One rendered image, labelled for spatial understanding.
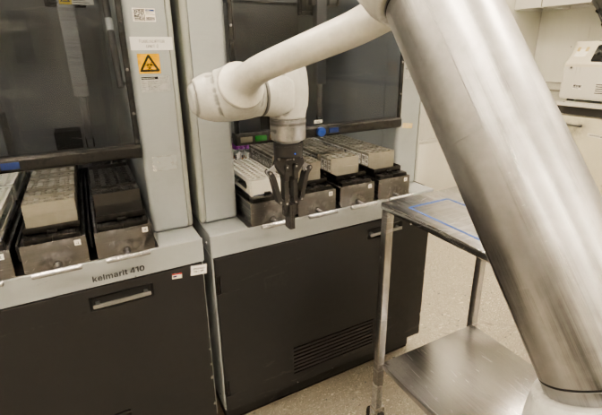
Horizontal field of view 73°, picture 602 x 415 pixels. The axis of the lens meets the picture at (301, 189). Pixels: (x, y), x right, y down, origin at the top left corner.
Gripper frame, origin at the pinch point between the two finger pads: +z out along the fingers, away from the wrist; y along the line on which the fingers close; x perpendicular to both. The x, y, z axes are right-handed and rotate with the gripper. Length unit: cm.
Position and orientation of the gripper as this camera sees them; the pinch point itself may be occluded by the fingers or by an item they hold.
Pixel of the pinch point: (289, 215)
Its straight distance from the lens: 109.3
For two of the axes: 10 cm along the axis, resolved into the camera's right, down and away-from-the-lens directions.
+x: 4.7, 2.7, -8.4
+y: -8.8, 1.6, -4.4
